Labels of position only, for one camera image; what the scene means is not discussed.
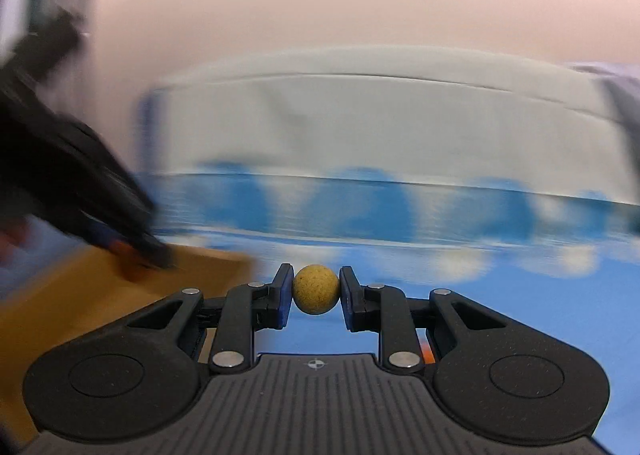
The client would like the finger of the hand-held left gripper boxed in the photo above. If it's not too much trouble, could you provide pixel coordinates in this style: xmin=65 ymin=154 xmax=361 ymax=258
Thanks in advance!
xmin=75 ymin=212 xmax=174 ymax=269

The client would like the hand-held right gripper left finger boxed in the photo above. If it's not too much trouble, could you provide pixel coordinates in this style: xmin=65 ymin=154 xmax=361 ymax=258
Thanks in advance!
xmin=127 ymin=263 xmax=296 ymax=374

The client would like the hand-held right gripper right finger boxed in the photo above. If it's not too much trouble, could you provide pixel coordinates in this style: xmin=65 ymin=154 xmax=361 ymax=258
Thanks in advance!
xmin=339 ymin=265 xmax=501 ymax=372

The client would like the yellow-green round fruit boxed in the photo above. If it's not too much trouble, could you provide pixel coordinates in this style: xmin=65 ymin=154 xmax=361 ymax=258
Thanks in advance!
xmin=292 ymin=265 xmax=341 ymax=316

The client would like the brown cardboard box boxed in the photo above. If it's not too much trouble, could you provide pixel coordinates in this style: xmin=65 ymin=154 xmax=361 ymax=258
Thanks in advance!
xmin=0 ymin=241 xmax=262 ymax=442

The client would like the blue sofa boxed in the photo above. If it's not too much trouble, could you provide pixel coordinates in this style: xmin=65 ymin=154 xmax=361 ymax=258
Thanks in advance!
xmin=0 ymin=214 xmax=101 ymax=286

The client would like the blue fan-print bed sheet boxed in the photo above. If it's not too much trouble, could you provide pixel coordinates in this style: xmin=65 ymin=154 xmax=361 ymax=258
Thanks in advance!
xmin=132 ymin=47 xmax=640 ymax=455

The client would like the grey cloth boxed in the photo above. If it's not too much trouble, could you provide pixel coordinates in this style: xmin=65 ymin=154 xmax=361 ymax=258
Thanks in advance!
xmin=564 ymin=61 xmax=640 ymax=136

